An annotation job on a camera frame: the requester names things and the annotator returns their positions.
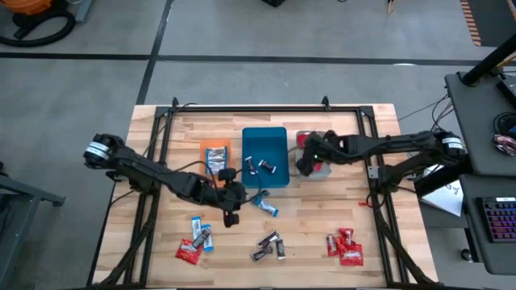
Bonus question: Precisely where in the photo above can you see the grey cart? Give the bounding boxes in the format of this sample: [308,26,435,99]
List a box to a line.
[0,160,67,290]

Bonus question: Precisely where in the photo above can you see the black desk cables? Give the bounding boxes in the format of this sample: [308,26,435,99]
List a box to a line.
[397,93,451,134]

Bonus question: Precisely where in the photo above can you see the grey desk with keyboard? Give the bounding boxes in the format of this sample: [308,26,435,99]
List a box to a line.
[459,173,516,276]

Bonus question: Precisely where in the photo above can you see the candy bag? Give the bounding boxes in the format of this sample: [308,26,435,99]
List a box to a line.
[492,135,516,157]

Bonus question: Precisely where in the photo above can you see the orange vacuum cleaner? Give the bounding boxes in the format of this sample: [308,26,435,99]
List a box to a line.
[10,0,54,16]

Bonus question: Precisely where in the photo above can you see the white paper sheet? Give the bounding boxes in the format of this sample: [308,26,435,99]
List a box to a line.
[418,163,465,218]

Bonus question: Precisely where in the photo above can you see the grey plastic bin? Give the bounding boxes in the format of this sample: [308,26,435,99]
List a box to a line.
[295,130,332,180]

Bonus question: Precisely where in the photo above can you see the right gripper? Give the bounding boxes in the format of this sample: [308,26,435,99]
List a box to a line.
[296,130,344,177]

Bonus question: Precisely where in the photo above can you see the black stand post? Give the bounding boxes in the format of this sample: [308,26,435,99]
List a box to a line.
[461,34,516,87]

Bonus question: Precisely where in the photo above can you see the black mat orange striped edge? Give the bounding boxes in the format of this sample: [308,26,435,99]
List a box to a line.
[459,0,516,48]

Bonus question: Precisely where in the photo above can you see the orange plastic bin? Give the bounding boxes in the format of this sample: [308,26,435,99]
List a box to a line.
[199,138,233,187]

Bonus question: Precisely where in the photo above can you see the coiled black cable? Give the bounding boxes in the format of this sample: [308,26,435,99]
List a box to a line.
[492,111,516,136]

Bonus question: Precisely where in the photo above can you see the blue plastic bin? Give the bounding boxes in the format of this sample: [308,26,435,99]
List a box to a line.
[241,126,291,189]

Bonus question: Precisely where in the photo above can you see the backlit keyboard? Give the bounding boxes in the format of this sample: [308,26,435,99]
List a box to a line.
[477,196,516,244]

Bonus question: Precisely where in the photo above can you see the black vacuum hose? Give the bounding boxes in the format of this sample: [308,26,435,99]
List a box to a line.
[0,10,77,48]

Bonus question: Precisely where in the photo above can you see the black desk beam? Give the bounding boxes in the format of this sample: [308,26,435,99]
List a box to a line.
[414,155,472,198]

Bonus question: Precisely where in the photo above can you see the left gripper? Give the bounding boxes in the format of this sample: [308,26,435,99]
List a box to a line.
[209,168,255,229]

